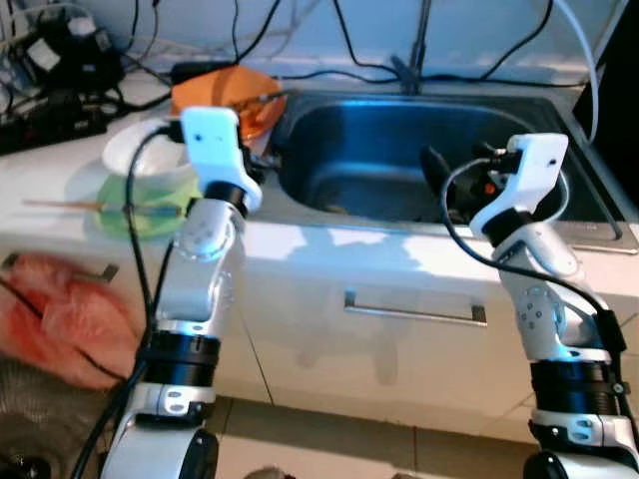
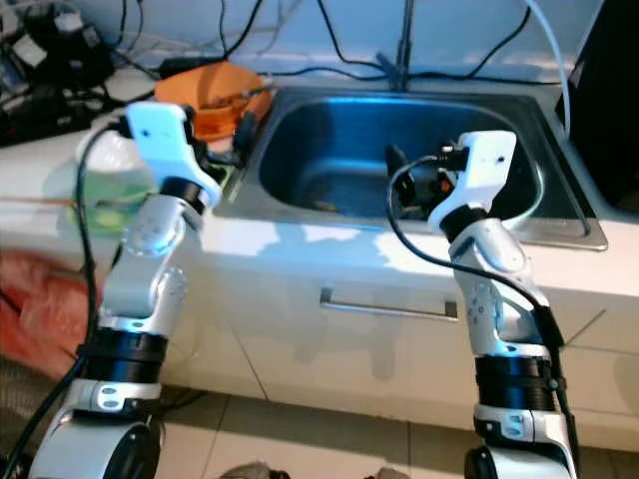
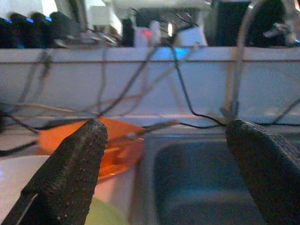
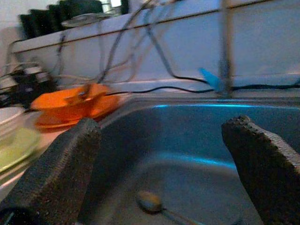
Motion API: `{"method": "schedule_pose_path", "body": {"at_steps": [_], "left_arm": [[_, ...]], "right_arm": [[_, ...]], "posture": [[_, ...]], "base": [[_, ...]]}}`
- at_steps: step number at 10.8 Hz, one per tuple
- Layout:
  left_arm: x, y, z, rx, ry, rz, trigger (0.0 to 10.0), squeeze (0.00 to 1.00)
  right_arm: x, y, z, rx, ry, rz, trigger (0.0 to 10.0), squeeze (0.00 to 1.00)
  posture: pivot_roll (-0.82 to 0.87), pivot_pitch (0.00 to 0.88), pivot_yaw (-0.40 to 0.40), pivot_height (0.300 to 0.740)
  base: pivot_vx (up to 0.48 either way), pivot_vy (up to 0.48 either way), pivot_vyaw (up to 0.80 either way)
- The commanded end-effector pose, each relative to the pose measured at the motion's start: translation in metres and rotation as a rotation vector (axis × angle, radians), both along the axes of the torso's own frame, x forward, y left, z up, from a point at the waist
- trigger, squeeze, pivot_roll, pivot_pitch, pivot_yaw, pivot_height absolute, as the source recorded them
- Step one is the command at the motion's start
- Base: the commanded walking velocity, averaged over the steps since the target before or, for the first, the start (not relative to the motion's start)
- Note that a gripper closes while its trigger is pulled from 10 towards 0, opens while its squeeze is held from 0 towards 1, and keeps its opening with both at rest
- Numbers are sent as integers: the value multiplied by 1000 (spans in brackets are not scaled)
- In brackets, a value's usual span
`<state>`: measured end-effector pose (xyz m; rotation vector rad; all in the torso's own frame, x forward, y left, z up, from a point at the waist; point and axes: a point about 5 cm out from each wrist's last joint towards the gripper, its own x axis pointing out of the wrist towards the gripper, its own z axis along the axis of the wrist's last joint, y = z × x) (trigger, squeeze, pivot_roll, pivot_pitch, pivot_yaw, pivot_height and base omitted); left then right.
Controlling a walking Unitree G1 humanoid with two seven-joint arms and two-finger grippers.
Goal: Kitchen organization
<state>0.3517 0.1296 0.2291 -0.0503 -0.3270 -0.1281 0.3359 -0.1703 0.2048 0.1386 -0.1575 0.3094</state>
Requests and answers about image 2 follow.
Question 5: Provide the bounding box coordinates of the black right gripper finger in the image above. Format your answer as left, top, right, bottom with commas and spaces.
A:
384, 143, 415, 201

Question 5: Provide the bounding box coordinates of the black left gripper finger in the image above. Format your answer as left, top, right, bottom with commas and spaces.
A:
232, 108, 261, 166

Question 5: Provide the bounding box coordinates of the white ribbed bowl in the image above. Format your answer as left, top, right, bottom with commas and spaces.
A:
75, 125, 151, 181

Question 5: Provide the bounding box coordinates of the wooden chopstick patterned end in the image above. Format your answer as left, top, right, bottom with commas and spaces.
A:
0, 195, 151, 211

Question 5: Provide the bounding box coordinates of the white kitchen cabinet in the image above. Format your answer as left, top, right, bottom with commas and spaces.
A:
0, 225, 639, 450

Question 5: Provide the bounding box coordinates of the orange bowl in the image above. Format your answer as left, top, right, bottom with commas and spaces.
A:
155, 60, 273, 141

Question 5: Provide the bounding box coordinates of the stainless steel sink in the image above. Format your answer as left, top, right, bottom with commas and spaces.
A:
240, 85, 610, 252

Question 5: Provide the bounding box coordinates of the black power adapter brick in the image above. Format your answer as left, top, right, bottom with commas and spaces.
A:
160, 55, 221, 79

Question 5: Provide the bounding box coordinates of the chrome faucet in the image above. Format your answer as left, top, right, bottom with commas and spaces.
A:
374, 0, 420, 93

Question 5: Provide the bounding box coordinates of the light green plate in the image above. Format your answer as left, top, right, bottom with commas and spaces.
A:
65, 165, 161, 233

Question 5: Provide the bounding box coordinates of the black power strip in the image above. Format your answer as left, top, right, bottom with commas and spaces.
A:
0, 95, 91, 141

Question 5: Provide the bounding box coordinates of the black battery charger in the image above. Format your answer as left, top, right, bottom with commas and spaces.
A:
10, 10, 111, 86

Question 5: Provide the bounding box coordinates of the red plastic bag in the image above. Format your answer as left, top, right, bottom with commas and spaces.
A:
0, 249, 106, 380

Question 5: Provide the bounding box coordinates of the black floor fan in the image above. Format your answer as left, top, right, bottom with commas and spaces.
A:
0, 354, 81, 470

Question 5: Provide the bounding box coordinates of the brown utensil with patterned handle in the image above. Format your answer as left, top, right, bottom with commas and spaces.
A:
220, 85, 276, 106

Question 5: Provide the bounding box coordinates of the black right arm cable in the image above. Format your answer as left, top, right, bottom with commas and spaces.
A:
384, 155, 580, 460

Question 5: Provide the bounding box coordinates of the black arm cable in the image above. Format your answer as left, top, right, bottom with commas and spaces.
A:
0, 118, 136, 479
384, 155, 580, 460

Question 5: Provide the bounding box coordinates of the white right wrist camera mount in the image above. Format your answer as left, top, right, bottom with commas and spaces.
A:
427, 130, 518, 239

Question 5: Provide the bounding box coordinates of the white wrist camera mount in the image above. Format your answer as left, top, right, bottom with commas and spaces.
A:
427, 130, 518, 239
125, 100, 223, 209

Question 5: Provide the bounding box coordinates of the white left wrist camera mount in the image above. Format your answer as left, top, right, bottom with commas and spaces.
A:
125, 100, 223, 209

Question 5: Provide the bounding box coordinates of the long steel drawer handle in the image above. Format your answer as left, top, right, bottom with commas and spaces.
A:
319, 287, 460, 322

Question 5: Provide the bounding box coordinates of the black power cable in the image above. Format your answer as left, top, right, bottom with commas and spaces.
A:
315, 0, 380, 76
454, 0, 535, 76

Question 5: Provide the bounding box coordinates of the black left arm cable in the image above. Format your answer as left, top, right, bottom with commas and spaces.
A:
0, 118, 136, 479

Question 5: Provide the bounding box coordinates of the white hose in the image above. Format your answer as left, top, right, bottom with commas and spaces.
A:
524, 0, 572, 136

